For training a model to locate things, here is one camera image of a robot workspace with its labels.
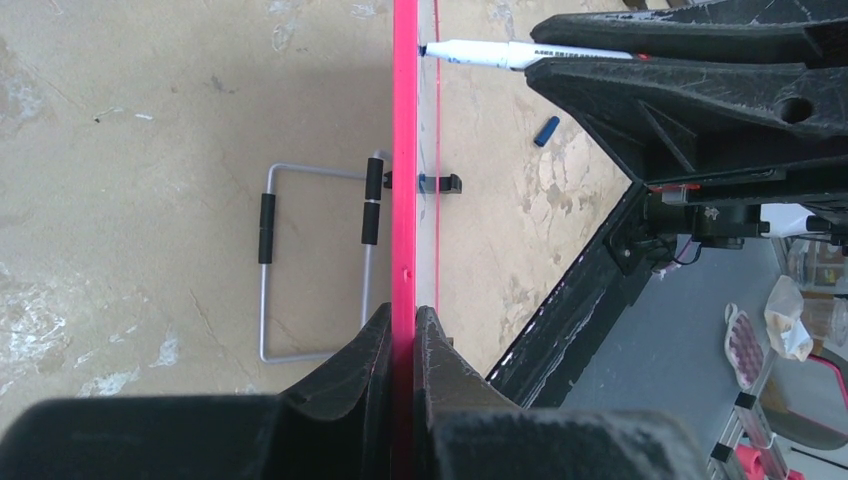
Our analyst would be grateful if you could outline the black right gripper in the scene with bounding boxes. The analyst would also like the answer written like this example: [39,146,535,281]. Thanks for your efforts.
[525,0,847,225]

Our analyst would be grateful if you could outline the red framed whiteboard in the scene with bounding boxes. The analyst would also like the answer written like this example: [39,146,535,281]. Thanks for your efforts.
[390,1,441,479]

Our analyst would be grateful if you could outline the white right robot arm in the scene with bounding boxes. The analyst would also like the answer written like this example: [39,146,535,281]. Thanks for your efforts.
[525,1,847,248]

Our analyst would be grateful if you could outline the blue whiteboard marker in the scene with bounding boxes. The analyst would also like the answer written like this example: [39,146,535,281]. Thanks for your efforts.
[418,39,650,72]

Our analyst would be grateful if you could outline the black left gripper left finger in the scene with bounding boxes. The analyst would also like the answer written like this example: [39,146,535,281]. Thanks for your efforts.
[1,304,392,479]

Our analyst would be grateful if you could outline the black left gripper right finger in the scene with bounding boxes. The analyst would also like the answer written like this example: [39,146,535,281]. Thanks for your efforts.
[414,306,707,479]

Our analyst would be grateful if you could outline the background clutter bags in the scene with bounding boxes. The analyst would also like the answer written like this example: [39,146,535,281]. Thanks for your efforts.
[723,269,847,390]

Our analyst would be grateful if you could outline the wire whiteboard stand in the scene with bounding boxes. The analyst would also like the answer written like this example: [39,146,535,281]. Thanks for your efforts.
[256,148,463,366]

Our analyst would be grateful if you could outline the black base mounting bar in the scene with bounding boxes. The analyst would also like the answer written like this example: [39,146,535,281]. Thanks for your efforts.
[486,185,652,408]

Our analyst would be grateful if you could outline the blue marker cap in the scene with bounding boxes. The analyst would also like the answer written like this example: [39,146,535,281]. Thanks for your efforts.
[533,116,560,148]

